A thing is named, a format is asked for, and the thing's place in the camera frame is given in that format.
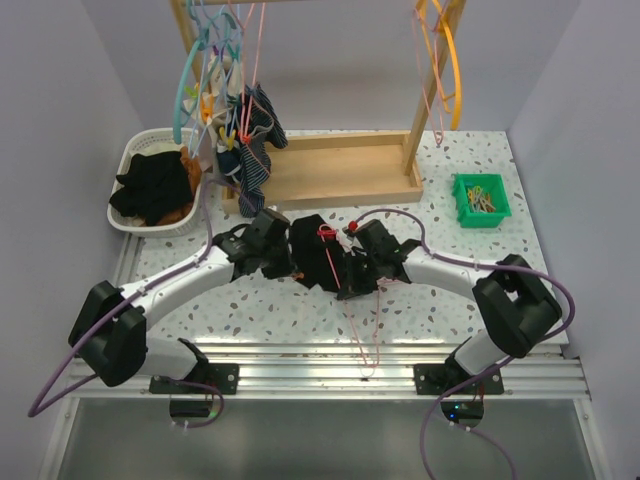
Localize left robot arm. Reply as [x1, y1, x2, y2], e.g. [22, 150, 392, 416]
[68, 209, 294, 393]

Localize blue wire hanger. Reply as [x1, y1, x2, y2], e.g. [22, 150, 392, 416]
[177, 1, 244, 164]

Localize green clip bin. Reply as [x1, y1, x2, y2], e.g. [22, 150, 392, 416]
[452, 173, 511, 229]

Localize yellow plastic hanger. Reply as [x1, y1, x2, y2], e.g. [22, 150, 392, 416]
[427, 1, 466, 131]

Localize wooden clothes rack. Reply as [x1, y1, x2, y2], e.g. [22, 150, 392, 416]
[169, 0, 466, 214]

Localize black underwear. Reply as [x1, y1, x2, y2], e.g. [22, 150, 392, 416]
[109, 150, 194, 227]
[289, 214, 345, 295]

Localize striped navy underwear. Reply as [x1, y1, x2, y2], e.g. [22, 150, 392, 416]
[216, 83, 288, 218]

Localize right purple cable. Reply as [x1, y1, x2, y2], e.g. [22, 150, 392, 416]
[355, 208, 577, 480]

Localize brown cloth in basket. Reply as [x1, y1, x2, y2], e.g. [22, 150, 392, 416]
[180, 146, 202, 195]

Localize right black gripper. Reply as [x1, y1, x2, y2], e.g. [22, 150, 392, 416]
[339, 250, 384, 301]

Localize white laundry basket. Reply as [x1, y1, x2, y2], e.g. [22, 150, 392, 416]
[107, 127, 202, 238]

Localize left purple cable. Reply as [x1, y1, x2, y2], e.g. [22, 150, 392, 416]
[27, 175, 251, 419]

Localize teal plastic hanger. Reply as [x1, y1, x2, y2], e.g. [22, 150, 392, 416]
[172, 34, 207, 144]

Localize purple cable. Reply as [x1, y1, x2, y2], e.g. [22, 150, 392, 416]
[355, 208, 577, 480]
[27, 175, 251, 419]

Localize aluminium mounting rail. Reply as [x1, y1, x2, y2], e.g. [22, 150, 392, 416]
[75, 314, 589, 400]

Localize red clothespin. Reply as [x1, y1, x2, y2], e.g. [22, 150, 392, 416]
[317, 224, 337, 243]

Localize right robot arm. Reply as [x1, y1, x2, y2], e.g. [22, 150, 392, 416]
[342, 219, 562, 395]

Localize mauve cream underwear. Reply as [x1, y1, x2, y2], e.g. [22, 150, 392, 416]
[184, 53, 244, 127]

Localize colourful clips in bin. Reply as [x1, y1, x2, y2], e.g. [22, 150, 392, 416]
[466, 185, 496, 213]

